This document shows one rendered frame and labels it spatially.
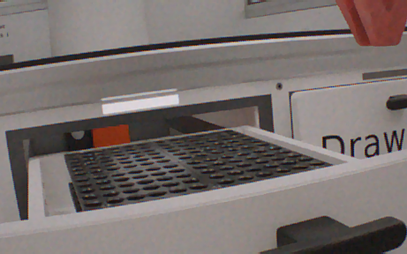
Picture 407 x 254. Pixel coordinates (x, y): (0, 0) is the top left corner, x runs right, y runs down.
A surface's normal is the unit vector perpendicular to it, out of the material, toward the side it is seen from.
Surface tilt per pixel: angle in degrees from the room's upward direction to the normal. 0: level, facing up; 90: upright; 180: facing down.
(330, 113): 90
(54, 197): 90
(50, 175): 90
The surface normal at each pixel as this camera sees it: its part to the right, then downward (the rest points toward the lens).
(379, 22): 0.33, 0.30
